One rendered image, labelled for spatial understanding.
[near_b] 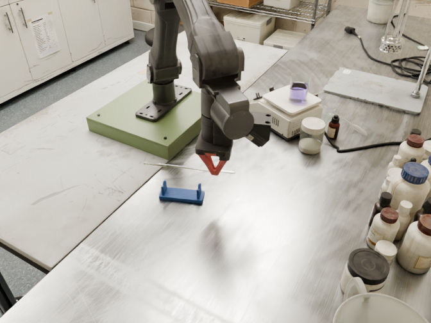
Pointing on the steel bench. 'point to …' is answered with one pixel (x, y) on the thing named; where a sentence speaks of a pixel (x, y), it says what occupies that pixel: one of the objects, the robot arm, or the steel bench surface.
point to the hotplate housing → (295, 123)
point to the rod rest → (185, 195)
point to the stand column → (422, 75)
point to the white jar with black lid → (366, 270)
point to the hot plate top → (276, 99)
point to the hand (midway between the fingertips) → (215, 170)
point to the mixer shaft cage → (392, 41)
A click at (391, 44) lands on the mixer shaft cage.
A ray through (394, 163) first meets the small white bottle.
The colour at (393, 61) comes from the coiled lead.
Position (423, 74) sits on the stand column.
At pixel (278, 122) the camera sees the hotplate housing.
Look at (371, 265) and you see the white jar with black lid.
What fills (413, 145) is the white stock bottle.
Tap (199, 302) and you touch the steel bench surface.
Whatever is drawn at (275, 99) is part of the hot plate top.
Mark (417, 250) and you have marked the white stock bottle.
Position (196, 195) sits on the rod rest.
